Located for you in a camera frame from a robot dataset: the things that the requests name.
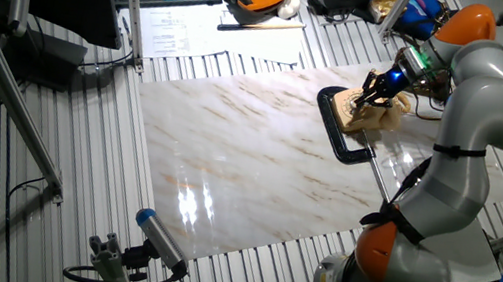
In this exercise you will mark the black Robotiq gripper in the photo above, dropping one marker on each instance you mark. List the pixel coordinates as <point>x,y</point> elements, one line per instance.
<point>393,78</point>

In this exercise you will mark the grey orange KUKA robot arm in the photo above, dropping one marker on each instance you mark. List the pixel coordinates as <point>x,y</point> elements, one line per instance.
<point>479,106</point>

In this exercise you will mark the beige rotary phone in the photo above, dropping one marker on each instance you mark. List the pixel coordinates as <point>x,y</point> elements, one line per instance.
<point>377,115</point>

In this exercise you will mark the black C-clamp with steel screw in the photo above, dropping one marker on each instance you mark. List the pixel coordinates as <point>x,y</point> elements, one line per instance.
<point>339,147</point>

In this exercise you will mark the gold foil packet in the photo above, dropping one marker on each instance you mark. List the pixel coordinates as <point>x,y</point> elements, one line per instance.
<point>381,7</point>

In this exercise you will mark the blue cloth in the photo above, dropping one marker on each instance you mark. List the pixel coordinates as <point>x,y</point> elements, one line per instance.
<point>421,11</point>

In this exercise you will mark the printed paper sheet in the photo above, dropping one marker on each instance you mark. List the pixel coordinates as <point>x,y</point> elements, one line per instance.
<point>182,34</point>
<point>266,47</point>

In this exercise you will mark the white garlic-shaped object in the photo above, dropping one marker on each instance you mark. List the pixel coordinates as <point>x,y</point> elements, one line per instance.
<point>288,9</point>

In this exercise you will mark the white marble pattern mat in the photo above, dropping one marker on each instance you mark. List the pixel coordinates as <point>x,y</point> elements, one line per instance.
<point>228,157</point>

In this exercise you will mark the white base board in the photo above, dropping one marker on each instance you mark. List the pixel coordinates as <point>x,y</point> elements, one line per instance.
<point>475,262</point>

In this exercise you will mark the short aluminium profile stub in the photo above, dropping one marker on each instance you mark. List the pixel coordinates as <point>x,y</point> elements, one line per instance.
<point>109,270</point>

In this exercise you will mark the black box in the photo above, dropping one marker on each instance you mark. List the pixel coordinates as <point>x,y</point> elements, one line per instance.
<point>46,60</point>

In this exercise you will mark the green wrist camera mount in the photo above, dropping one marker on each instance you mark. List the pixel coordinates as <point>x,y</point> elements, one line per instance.
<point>418,60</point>

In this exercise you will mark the aluminium profile post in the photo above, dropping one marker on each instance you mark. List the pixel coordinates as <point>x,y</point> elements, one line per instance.
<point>131,0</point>
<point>396,9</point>

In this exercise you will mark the silver camera blue end cap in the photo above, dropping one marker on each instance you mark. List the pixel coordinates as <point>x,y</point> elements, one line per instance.
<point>160,238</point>

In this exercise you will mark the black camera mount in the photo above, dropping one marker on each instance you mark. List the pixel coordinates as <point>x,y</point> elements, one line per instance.
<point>136,259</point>

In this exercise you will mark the silver stick camera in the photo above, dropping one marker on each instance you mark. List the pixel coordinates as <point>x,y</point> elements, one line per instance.
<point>19,8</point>

